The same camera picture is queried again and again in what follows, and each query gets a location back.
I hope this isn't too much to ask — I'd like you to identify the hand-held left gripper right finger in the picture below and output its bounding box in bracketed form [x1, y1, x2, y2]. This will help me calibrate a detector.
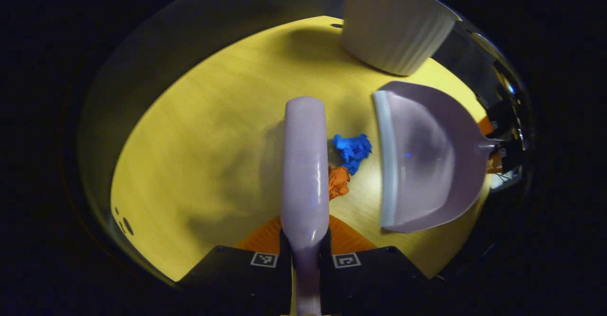
[320, 214, 428, 316]

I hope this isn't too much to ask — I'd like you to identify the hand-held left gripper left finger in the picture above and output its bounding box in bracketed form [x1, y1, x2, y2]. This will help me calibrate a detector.
[176, 215, 293, 316]

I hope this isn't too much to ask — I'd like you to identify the pink dustpan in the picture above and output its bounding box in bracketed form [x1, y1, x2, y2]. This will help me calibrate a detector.
[372, 81, 503, 233]

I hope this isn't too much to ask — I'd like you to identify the orange paper trash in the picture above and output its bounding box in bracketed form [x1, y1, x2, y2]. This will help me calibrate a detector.
[328, 164, 351, 200]

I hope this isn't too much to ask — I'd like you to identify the small pink broom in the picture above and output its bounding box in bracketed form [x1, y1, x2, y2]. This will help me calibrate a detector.
[280, 96, 331, 316]

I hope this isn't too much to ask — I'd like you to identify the blue paper trash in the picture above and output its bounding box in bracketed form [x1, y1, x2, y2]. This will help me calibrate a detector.
[332, 134, 373, 175]

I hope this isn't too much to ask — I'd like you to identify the white ribbed garbage bin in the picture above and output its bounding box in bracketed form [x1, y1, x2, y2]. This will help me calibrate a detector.
[341, 0, 461, 76]

